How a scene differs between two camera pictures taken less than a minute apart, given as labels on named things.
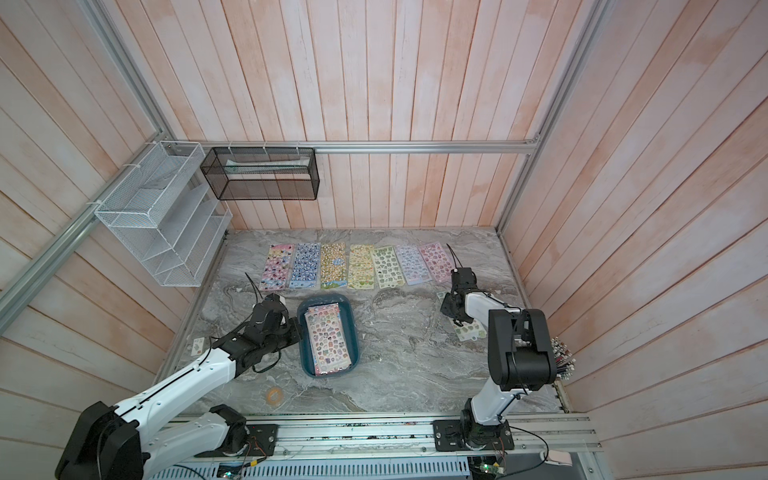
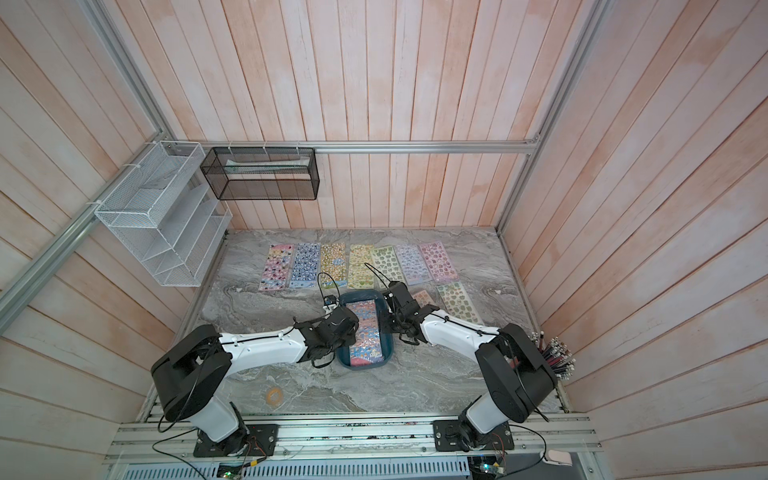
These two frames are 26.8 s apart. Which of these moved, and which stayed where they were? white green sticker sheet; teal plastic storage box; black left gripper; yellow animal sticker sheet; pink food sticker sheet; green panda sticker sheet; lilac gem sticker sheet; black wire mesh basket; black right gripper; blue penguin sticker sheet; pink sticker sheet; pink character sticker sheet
Moved: teal plastic storage box; black right gripper; black left gripper; pink food sticker sheet
Stayed: yellow animal sticker sheet; green panda sticker sheet; lilac gem sticker sheet; pink character sticker sheet; pink sticker sheet; black wire mesh basket; white green sticker sheet; blue penguin sticker sheet
